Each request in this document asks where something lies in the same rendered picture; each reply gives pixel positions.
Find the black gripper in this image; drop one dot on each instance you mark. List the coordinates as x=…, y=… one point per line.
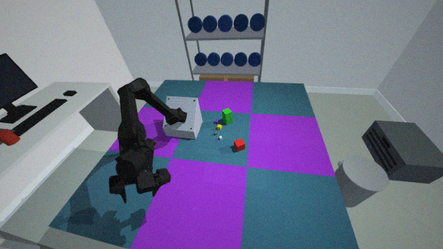
x=117, y=184

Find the red block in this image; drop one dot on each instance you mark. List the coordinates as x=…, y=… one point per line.
x=239, y=144

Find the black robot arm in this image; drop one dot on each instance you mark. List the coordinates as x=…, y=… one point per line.
x=135, y=151

